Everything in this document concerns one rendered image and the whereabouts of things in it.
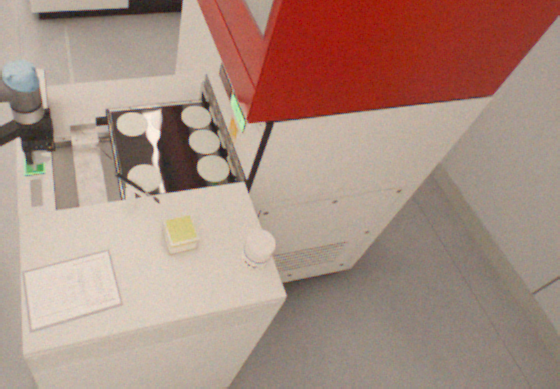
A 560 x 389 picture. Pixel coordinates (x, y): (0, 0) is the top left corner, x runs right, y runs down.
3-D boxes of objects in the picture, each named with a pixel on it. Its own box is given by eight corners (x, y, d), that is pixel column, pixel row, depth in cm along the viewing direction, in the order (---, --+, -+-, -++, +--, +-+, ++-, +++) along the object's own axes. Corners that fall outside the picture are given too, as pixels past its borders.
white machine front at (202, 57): (184, 39, 202) (195, -51, 172) (244, 206, 153) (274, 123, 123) (177, 40, 201) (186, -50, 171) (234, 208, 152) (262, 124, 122)
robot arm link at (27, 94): (-1, 56, 111) (38, 56, 112) (8, 90, 119) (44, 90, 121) (-6, 80, 106) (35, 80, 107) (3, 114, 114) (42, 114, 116)
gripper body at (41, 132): (56, 153, 129) (51, 123, 120) (21, 157, 127) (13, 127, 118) (54, 131, 134) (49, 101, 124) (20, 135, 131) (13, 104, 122)
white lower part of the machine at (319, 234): (284, 143, 281) (330, 28, 219) (346, 277, 232) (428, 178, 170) (164, 158, 264) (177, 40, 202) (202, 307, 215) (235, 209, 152)
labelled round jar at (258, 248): (261, 244, 129) (270, 226, 122) (270, 269, 125) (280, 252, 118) (236, 249, 127) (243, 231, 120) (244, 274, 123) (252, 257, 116)
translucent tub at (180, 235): (188, 226, 130) (190, 212, 125) (196, 251, 126) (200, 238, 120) (161, 232, 128) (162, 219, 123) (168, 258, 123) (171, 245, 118)
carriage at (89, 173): (94, 124, 163) (94, 118, 161) (109, 219, 141) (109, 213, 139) (70, 127, 161) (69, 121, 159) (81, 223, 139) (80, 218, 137)
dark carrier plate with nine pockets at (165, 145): (209, 102, 170) (209, 101, 170) (238, 183, 150) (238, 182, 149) (110, 112, 162) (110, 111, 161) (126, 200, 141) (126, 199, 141)
